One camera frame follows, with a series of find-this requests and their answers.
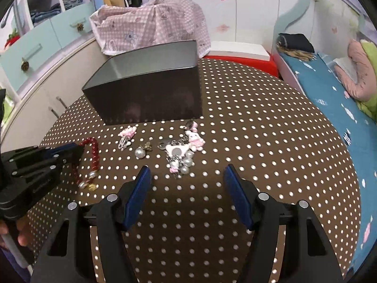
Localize teal bed frame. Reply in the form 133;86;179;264
271;0;320;80

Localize pink hair clip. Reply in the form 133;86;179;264
119;126;138;151

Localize teal drawer with cone knob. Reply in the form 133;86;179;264
50;1;95;49
0;25;64;83

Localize pink plush pillow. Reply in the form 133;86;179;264
334;39;377;101

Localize dark folded clothing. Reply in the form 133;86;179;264
277;33;316;54

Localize pink bunny keychain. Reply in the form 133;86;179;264
180;119;205;153

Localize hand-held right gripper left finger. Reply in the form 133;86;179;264
29;165;152;283

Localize red stool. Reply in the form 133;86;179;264
203;54;279;79

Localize green blanket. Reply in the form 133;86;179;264
355;40;377;119

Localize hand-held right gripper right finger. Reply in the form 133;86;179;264
223;163;345;283

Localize pearl and bronze charm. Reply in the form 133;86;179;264
135;142;154;158

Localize pink checkered cloth bag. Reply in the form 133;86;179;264
89;0;210;59

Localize dark grey metal box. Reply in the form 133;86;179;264
82;40;204;126

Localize cream cabinet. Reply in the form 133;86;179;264
0;37;110;154

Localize blue printed bed sheet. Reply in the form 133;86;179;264
278;51;377;275

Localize person's left hand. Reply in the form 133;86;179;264
0;216;34;249

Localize brown polka dot tablecloth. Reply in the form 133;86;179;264
25;57;362;283

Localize red plush decoration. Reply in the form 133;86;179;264
4;29;20;49

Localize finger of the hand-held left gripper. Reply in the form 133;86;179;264
1;142;85;168
10;158;70;185

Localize white flat box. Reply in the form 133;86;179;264
208;41;271;61

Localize white pearl charm chain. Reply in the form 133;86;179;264
157;138;195;180

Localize tan fringed scarf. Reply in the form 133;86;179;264
278;47;318;63

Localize red bead bracelet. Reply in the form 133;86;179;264
71;137;101;191

